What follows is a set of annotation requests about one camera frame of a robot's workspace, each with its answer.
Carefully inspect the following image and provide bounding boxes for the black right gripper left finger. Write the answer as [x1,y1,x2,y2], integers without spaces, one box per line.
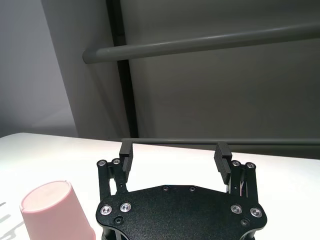
[96,138,134,198]

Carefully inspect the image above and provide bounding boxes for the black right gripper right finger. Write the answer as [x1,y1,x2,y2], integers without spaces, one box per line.
[214,141,258,202]

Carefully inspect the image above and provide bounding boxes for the pink plastic cup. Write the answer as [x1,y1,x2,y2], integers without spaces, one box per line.
[19,179,97,240]

